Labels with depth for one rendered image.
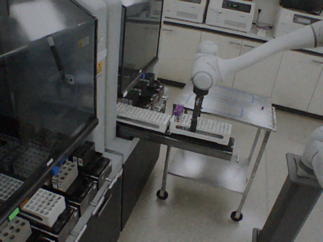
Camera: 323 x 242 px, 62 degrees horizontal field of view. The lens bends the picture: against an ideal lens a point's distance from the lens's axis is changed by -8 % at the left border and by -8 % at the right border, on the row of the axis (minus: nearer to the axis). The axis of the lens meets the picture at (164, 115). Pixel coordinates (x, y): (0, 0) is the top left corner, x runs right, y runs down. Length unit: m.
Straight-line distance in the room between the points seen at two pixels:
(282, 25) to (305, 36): 2.33
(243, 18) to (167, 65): 1.15
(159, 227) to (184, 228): 0.18
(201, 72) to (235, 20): 2.54
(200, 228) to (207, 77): 1.28
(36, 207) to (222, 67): 0.83
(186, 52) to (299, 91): 1.52
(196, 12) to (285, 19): 1.05
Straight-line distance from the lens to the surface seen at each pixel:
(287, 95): 3.88
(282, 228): 1.90
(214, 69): 1.11
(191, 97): 1.84
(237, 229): 2.19
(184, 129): 1.45
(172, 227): 2.08
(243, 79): 3.77
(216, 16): 3.60
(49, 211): 1.01
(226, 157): 1.45
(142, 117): 1.48
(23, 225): 0.99
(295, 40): 1.29
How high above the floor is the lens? 1.62
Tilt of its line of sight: 30 degrees down
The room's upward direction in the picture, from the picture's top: 7 degrees clockwise
